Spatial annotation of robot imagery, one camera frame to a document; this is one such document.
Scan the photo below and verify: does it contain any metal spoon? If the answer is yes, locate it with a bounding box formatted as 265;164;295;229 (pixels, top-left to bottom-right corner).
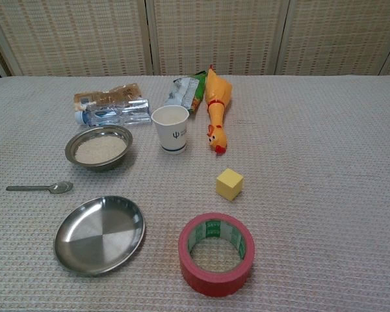
5;181;75;196

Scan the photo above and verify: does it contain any white paper cup blue logo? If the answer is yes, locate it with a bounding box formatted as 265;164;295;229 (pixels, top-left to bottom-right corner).
151;105;190;156

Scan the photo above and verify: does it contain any white rice heap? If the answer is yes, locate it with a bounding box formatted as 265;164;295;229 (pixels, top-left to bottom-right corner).
74;136;127;164

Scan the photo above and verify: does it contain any steel bowl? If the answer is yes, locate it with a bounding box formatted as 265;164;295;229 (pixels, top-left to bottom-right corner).
64;124;134;174

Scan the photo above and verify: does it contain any round steel plate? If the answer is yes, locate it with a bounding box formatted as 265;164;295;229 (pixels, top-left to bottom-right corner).
53;195;147;278

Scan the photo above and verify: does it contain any yellow foam cube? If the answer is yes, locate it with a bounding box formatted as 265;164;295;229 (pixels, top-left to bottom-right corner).
216;168;245;202

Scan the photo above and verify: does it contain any yellow rubber chicken toy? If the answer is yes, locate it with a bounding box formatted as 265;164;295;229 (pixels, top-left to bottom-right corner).
203;64;233;157

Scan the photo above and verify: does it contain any green and silver snack bag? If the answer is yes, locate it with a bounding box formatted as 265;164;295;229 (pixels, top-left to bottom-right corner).
163;70;209;114

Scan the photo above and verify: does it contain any brown snack packet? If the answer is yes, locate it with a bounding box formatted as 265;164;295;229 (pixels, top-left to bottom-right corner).
73;83;144;110

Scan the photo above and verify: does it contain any clear plastic water bottle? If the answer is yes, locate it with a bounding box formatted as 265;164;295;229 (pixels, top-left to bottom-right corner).
73;98;152;128

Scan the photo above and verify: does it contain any beige waffle tablecloth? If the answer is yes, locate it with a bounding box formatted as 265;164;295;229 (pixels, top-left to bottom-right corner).
0;75;390;312

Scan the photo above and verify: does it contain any woven folding screen panel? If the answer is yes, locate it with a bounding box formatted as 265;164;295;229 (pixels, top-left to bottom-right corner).
275;0;390;77
0;0;152;77
147;0;292;77

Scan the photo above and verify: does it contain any red tape roll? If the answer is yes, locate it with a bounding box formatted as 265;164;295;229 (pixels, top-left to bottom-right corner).
177;212;256;298

